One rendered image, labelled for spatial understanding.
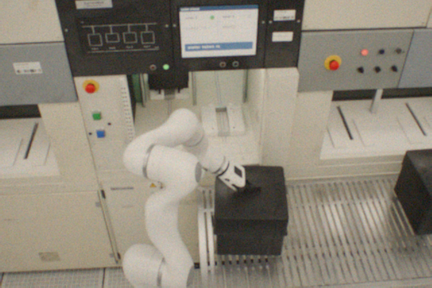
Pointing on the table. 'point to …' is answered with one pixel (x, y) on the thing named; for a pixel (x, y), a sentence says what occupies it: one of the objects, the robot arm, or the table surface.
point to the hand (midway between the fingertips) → (248, 186)
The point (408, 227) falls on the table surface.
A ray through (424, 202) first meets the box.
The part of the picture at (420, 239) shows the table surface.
